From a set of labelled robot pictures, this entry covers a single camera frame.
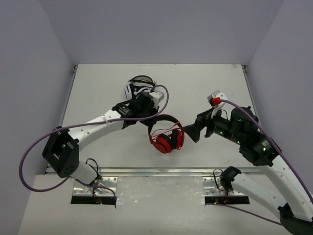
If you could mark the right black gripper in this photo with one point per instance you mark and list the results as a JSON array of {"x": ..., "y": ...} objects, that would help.
[{"x": 203, "y": 119}]

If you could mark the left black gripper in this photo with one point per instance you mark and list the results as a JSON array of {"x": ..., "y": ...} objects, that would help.
[{"x": 148, "y": 120}]

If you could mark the red black headphones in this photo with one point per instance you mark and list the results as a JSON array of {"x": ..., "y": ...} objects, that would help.
[{"x": 167, "y": 143}]

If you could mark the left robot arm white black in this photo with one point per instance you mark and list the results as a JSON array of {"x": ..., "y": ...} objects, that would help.
[{"x": 63, "y": 147}]

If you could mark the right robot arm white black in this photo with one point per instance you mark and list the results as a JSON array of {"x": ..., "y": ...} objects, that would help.
[{"x": 291, "y": 204}]

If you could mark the white black headphones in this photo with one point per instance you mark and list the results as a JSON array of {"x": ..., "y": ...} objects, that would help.
[{"x": 137, "y": 84}]

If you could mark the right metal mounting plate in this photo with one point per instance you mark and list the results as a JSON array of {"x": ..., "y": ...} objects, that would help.
[{"x": 213, "y": 188}]

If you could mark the metal mounting plate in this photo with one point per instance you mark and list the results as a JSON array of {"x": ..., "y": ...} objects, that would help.
[
  {"x": 106, "y": 187},
  {"x": 213, "y": 188}
]

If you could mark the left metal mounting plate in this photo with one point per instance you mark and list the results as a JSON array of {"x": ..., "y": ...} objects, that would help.
[{"x": 106, "y": 187}]

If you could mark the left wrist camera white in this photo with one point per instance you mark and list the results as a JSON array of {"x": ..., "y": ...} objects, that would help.
[{"x": 157, "y": 97}]

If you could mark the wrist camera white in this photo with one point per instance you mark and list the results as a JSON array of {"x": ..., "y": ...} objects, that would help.
[
  {"x": 157, "y": 97},
  {"x": 215, "y": 100}
]

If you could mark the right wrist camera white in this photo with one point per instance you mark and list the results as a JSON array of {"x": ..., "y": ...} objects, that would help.
[{"x": 215, "y": 100}]

